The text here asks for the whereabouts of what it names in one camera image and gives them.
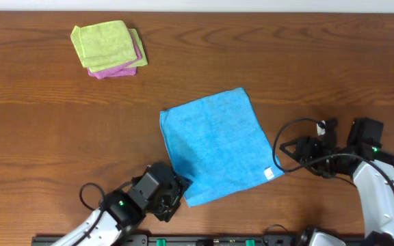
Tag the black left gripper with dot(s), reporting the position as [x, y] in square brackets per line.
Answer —
[180, 185]

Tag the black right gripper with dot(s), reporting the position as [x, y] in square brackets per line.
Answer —
[305, 149]

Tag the blue microfiber cloth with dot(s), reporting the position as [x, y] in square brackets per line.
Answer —
[217, 143]

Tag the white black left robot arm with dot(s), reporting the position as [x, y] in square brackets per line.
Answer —
[125, 207]

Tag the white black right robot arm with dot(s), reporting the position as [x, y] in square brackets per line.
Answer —
[368, 167]

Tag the bottom purple folded cloth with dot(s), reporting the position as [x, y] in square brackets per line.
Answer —
[113, 72]

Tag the lower green folded cloth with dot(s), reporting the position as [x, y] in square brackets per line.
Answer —
[107, 66]

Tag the green folded cloth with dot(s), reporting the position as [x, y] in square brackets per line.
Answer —
[104, 45]
[107, 66]

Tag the top green folded cloth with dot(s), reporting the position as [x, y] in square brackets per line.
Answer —
[104, 45]

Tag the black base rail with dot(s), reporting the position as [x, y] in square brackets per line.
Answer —
[197, 240]

